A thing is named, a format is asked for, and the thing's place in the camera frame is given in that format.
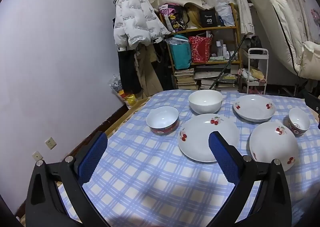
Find brown paper envelope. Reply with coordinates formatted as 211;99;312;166
250;66;265;79

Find blue checkered tablecloth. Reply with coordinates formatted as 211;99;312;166
56;89;320;227

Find black box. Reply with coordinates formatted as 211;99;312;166
199;9;222;28

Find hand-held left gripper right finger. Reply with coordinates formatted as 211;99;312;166
205;131;293;227

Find pink patterned bag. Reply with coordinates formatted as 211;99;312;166
159;3;188;30

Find stack of books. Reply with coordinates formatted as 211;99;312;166
174;66;239;92

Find black hanging pants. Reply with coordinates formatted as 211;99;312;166
117;47;142;94

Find black hanging garment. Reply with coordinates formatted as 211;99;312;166
152;39;173;92

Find dark pole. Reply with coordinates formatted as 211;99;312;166
209;34;247;90

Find white cherry print plate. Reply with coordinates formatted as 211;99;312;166
178;113;240;162
233;94;276;122
249;121;299;172

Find beige hanging trousers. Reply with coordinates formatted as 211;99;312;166
134;43;163;97

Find printed plastic bag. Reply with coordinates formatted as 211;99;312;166
108;75;123;92

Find bamboo shelf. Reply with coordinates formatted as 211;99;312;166
156;3;243;91

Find clear plastic bag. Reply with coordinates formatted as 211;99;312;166
215;0;235;27

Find white plastic bag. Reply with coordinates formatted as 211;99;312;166
241;68;255;80

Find red patterned bag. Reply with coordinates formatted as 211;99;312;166
189;36;213;64

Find small red-sided bowl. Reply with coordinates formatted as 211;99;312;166
146;106;179;135

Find teal bag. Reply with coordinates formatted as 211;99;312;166
168;35;192;70

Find white folded mattress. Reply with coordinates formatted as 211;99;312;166
247;0;320;79

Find white puffer jacket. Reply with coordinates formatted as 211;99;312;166
114;0;172;49

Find white metal cart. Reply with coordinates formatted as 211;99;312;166
239;48;269;95

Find large white bowl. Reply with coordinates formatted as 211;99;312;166
188;90;223;115

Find yellow red packet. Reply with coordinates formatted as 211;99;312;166
117;89;138;107

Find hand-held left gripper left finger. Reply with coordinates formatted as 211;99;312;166
25;131;110;227

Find beige folded cushion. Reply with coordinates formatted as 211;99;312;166
156;0;215;10

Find small red patterned bowl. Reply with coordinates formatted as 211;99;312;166
289;108;311;138

